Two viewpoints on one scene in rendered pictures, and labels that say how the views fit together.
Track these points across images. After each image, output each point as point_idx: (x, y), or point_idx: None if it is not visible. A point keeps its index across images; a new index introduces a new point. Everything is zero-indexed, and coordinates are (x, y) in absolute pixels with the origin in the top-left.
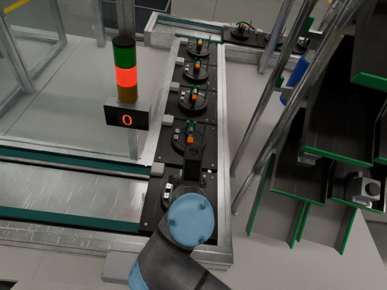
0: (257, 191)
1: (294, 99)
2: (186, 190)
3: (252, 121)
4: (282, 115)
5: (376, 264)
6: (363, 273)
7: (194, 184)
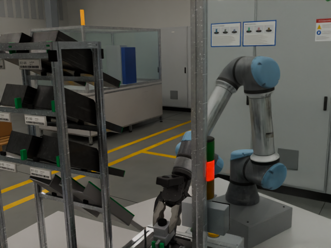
0: (112, 209)
1: (105, 125)
2: (188, 147)
3: (73, 210)
4: (104, 143)
5: (36, 226)
6: (52, 226)
7: (177, 165)
